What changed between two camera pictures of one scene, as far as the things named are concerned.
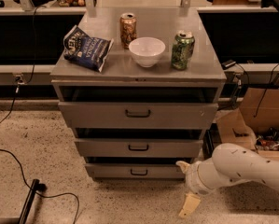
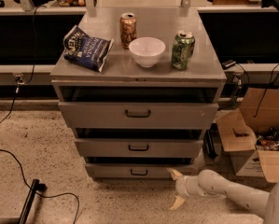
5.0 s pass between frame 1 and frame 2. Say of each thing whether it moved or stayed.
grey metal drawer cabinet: stayed
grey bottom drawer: stayed
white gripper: moved
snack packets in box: stayed
